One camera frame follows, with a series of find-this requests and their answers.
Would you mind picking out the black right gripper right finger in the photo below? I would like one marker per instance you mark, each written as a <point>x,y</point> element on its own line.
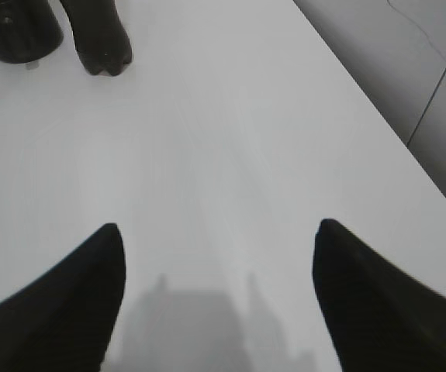
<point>379,318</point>

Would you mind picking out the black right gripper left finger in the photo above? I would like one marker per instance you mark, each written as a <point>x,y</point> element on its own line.
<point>63,320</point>

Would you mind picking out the dark cola bottle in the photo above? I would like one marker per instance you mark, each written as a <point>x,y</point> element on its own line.
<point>100,40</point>

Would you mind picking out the black ceramic mug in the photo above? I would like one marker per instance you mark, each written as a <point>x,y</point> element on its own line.
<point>29,30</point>

